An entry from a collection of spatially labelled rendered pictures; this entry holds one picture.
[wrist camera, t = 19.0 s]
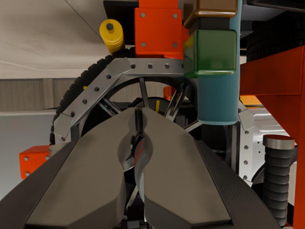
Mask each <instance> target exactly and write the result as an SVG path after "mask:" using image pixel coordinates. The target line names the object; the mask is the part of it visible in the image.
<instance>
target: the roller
mask: <svg viewBox="0 0 305 229"><path fill-rule="evenodd" d="M99 31H100V35H101V37H102V39H103V41H104V42H105V44H106V46H107V49H108V50H109V52H110V54H111V55H112V53H114V52H117V51H121V52H122V50H123V49H125V43H124V36H123V29H122V26H121V25H120V23H119V22H118V21H116V20H114V19H107V20H105V21H104V22H102V24H101V26H100V29H99Z"/></svg>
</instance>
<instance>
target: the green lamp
mask: <svg viewBox="0 0 305 229"><path fill-rule="evenodd" d="M236 48H237V32H236V31H235V30H233V29H201V28H199V29H196V30H194V32H193V33H192V34H191V35H190V36H189V37H188V38H187V39H186V40H185V41H184V44H183V74H184V77H185V78H188V79H201V78H219V77H223V76H227V75H232V74H234V73H235V71H236Z"/></svg>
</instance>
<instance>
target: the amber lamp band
mask: <svg viewBox="0 0 305 229"><path fill-rule="evenodd" d="M237 11H238V0H183V25H184V28H185V29H187V30H189V28H190V27H191V25H192V24H193V23H194V22H195V20H196V19H197V18H198V17H226V18H230V20H231V19H232V18H233V17H234V16H235V15H236V14H237Z"/></svg>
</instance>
